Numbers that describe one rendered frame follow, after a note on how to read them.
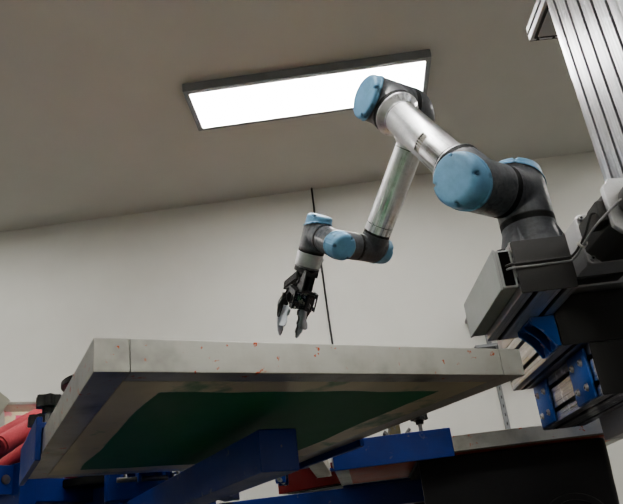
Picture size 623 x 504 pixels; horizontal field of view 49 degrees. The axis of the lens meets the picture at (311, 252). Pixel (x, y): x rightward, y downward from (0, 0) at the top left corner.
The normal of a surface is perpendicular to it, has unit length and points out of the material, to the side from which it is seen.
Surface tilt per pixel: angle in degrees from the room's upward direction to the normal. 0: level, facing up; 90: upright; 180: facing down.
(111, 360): 90
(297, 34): 180
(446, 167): 96
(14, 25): 180
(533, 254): 90
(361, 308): 90
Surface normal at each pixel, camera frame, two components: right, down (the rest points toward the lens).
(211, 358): 0.43, -0.40
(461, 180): -0.78, -0.06
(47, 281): -0.08, -0.40
